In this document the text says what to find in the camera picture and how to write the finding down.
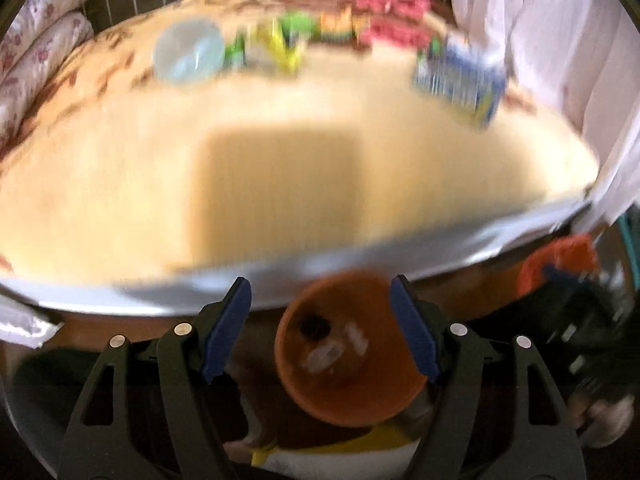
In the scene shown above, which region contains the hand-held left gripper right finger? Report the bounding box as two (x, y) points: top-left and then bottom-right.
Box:
(389, 275), (587, 480)

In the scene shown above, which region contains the green snack packet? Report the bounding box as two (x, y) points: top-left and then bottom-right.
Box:
(280, 10), (321, 43)

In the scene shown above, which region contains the yellow white snack packet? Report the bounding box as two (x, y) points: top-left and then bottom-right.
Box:
(247, 20), (308, 76)

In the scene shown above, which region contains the person's right hand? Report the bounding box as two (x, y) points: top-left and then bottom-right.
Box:
(570, 392), (638, 448)

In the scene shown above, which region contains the orange plastic bag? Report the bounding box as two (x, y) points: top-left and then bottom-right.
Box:
(517, 234), (600, 297)

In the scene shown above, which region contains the yellow plush blanket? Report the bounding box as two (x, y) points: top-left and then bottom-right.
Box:
(0, 0), (601, 286)

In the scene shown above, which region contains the white crumpled paper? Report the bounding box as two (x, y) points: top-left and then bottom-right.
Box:
(305, 325), (371, 376)

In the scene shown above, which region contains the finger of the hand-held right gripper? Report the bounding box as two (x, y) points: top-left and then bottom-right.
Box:
(542, 262), (583, 288)

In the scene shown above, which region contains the white sheer curtain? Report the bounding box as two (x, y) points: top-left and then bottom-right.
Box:
(452, 0), (640, 226)

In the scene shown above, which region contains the orange snack packet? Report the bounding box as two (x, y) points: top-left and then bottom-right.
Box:
(320, 7), (373, 43)

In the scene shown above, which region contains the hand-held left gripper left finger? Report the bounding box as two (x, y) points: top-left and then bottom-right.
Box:
(60, 276), (253, 480)

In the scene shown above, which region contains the white plastic wrapper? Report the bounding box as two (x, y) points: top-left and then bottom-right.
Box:
(0, 295), (63, 350)

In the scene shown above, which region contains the teal container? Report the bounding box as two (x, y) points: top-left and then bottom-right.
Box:
(620, 215), (640, 286)

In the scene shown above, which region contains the blue white striped carton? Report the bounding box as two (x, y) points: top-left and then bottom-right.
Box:
(412, 35), (508, 128)

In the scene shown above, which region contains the yellow white garment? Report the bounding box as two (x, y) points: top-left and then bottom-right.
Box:
(222, 422), (426, 480)

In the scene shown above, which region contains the white bed frame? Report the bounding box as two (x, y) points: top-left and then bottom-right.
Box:
(0, 195), (596, 316)

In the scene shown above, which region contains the small green packet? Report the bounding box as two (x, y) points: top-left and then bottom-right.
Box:
(222, 35), (248, 68)

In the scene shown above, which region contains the orange plastic bucket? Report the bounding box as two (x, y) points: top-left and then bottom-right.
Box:
(274, 270), (431, 428)

